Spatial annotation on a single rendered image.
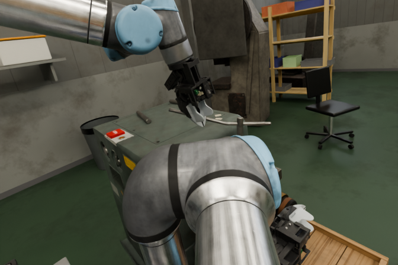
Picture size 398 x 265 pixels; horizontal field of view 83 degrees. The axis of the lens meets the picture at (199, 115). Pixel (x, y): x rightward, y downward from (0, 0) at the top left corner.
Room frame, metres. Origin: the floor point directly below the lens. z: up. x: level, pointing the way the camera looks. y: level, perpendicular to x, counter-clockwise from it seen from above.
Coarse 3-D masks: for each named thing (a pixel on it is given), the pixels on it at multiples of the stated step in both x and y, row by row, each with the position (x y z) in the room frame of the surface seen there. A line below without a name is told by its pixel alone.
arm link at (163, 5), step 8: (152, 0) 0.55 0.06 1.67; (160, 0) 0.55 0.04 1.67; (168, 0) 0.56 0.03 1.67; (152, 8) 0.55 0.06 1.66; (160, 8) 0.54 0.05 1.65; (168, 8) 0.55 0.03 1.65; (176, 8) 0.57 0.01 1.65; (160, 16) 0.55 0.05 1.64; (168, 16) 0.55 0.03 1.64; (176, 16) 0.57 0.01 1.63; (168, 24) 0.55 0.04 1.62; (176, 24) 0.56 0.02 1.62; (168, 32) 0.55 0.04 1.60; (176, 32) 0.56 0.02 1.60; (184, 32) 0.58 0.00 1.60; (168, 40) 0.56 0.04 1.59; (176, 40) 0.56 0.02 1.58; (184, 40) 0.57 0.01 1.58; (160, 48) 0.58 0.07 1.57
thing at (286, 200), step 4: (284, 196) 0.54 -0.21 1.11; (284, 200) 0.52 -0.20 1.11; (288, 200) 0.52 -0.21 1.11; (292, 200) 0.53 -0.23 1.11; (280, 204) 0.52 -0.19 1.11; (284, 204) 0.51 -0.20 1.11; (288, 204) 0.51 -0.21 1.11; (292, 204) 0.52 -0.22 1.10; (296, 204) 0.53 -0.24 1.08; (280, 208) 0.51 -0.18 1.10; (276, 212) 0.51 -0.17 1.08; (276, 216) 0.51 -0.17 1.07
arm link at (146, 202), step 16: (144, 160) 0.31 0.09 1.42; (160, 160) 0.29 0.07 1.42; (144, 176) 0.28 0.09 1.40; (160, 176) 0.27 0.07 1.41; (128, 192) 0.29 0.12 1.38; (144, 192) 0.27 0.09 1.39; (160, 192) 0.26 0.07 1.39; (128, 208) 0.28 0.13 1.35; (144, 208) 0.27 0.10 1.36; (160, 208) 0.26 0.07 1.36; (128, 224) 0.29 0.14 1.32; (144, 224) 0.27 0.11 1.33; (160, 224) 0.28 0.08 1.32; (176, 224) 0.30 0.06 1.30; (144, 240) 0.28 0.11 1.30; (160, 240) 0.28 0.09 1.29; (176, 240) 0.31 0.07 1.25; (144, 256) 0.30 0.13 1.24; (160, 256) 0.29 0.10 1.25; (176, 256) 0.30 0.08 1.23
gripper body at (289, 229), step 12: (276, 228) 0.43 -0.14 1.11; (288, 228) 0.43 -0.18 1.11; (300, 228) 0.42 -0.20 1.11; (276, 240) 0.42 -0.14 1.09; (288, 240) 0.41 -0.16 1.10; (300, 240) 0.39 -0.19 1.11; (288, 252) 0.38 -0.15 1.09; (300, 252) 0.39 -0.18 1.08; (288, 264) 0.36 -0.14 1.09; (300, 264) 0.39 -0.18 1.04
